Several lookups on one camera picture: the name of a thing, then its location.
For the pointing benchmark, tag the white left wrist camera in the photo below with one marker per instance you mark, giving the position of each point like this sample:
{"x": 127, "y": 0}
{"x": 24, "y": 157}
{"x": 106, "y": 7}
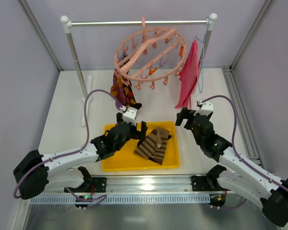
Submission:
{"x": 129, "y": 116}

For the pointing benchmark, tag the purple yellow patterned sock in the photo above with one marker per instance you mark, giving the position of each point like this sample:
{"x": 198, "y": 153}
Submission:
{"x": 117, "y": 89}

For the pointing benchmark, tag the beige brown striped sock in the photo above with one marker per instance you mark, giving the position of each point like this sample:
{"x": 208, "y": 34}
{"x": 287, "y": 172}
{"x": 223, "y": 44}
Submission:
{"x": 159, "y": 153}

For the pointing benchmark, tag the orange clothes clip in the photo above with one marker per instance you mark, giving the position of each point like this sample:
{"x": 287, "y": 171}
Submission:
{"x": 152, "y": 71}

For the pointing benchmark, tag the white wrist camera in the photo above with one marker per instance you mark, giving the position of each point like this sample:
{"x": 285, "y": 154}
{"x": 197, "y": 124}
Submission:
{"x": 205, "y": 108}
{"x": 129, "y": 116}

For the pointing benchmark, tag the pink round clip hanger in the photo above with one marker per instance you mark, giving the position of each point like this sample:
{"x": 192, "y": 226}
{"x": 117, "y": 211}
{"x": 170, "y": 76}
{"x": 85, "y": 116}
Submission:
{"x": 160, "y": 47}

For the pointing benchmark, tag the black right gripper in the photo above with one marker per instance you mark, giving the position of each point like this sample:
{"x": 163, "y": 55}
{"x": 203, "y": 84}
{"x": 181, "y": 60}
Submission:
{"x": 190, "y": 119}

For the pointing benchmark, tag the blue wire hanger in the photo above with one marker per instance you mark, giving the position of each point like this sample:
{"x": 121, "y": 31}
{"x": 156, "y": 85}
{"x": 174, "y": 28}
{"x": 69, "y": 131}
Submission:
{"x": 200, "y": 78}

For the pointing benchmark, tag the white metal drying rack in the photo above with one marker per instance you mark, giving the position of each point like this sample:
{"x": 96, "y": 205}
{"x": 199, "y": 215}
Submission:
{"x": 87, "y": 83}

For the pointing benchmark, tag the yellow plastic bin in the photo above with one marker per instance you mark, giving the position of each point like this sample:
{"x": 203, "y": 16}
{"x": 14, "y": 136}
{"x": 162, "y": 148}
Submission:
{"x": 126, "y": 160}

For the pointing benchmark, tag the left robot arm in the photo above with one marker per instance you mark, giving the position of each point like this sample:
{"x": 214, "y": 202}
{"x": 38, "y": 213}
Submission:
{"x": 38, "y": 172}

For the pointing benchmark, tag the pink towel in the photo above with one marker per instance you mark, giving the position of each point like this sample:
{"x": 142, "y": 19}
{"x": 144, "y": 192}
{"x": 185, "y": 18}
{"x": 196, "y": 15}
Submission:
{"x": 188, "y": 76}

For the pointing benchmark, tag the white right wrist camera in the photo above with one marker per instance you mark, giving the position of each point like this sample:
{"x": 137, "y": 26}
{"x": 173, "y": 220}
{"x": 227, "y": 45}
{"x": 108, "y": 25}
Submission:
{"x": 205, "y": 108}

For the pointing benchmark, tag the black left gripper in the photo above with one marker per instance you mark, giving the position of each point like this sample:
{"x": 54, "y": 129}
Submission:
{"x": 133, "y": 129}

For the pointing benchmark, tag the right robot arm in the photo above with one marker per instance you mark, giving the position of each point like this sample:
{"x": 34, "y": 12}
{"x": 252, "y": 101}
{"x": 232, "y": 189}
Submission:
{"x": 236, "y": 172}

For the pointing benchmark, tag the aluminium mounting rail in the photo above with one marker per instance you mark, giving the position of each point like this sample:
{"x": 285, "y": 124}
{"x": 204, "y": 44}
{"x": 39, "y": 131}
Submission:
{"x": 141, "y": 189}

